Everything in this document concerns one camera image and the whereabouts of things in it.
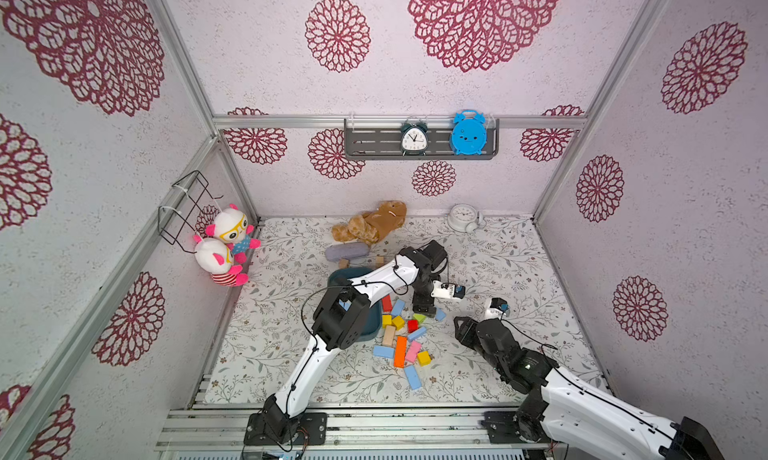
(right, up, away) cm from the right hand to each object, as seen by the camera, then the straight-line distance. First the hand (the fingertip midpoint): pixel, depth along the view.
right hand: (456, 320), depth 82 cm
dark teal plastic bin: (-23, -1, +7) cm, 24 cm away
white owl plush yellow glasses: (-68, +27, +10) cm, 73 cm away
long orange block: (-15, -10, +3) cm, 19 cm away
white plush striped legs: (-67, +17, +1) cm, 69 cm away
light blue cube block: (-2, -1, +11) cm, 12 cm away
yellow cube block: (-19, -2, +7) cm, 20 cm away
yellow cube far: (-9, -11, +1) cm, 14 cm away
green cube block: (-9, -1, +8) cm, 12 cm away
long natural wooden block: (-18, -6, +5) cm, 20 cm away
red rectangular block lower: (-19, +2, +13) cm, 23 cm away
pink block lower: (-11, -10, +5) cm, 15 cm away
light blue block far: (-12, -15, -1) cm, 20 cm away
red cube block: (-11, -4, +8) cm, 14 cm away
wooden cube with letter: (-34, +14, +23) cm, 44 cm away
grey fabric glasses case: (-38, +18, +25) cm, 49 cm away
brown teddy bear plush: (-25, +27, +23) cm, 43 cm away
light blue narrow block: (-10, -5, +6) cm, 13 cm away
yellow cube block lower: (-15, -3, +7) cm, 17 cm away
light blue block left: (-19, -10, +3) cm, 22 cm away
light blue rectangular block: (-15, +1, +13) cm, 20 cm away
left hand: (-6, +4, +12) cm, 14 cm away
